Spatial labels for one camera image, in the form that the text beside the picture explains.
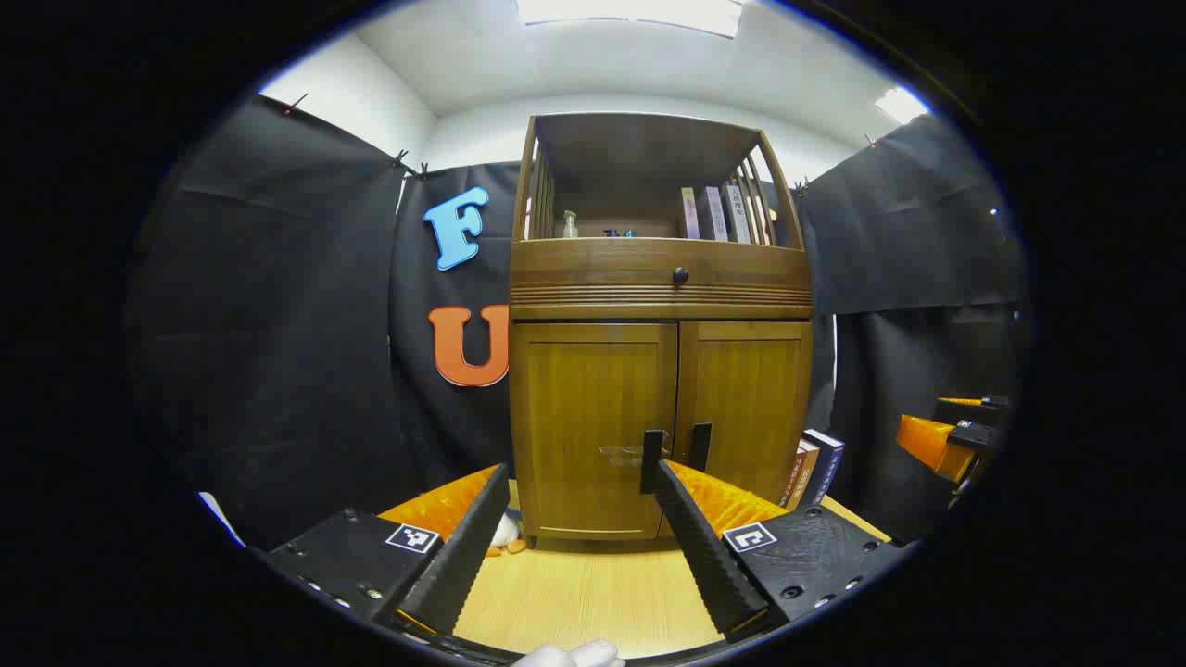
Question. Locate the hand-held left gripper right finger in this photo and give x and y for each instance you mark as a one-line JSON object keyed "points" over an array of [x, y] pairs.
{"points": [[709, 556]]}

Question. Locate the white shelf book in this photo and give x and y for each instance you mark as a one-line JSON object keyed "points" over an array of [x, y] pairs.
{"points": [[738, 215]]}

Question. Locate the wooden shoe cabinet door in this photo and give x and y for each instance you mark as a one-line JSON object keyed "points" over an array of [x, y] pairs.
{"points": [[584, 417], [750, 389]]}

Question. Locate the pale pink shelf book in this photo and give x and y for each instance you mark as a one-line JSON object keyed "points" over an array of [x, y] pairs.
{"points": [[690, 215]]}

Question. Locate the wooden double-door shoe cabinet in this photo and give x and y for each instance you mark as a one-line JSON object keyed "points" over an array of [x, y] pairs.
{"points": [[649, 157]]}

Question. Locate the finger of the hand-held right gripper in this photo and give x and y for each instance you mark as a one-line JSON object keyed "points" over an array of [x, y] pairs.
{"points": [[959, 402], [931, 446]]}

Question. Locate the tan book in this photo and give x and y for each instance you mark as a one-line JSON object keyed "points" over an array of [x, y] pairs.
{"points": [[806, 472]]}

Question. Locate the ceiling light panel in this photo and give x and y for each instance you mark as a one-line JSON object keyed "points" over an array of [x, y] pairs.
{"points": [[901, 105]]}

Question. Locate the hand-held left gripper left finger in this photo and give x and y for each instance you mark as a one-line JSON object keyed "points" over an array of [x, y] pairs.
{"points": [[454, 565]]}

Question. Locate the clear pump bottle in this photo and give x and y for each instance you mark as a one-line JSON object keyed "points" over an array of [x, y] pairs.
{"points": [[570, 227]]}

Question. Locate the penguin plush toy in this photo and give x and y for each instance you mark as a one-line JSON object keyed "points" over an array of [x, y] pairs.
{"points": [[505, 530]]}

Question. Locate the red-brown book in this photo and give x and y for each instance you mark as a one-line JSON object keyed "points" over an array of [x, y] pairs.
{"points": [[790, 477]]}

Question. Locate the blue book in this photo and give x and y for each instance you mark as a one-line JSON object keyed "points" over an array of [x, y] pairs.
{"points": [[826, 468]]}

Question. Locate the wooden drawer with black knob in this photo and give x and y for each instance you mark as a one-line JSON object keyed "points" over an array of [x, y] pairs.
{"points": [[602, 278]]}

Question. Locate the grey shelf book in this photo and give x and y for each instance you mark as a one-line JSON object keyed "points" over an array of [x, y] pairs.
{"points": [[713, 215]]}

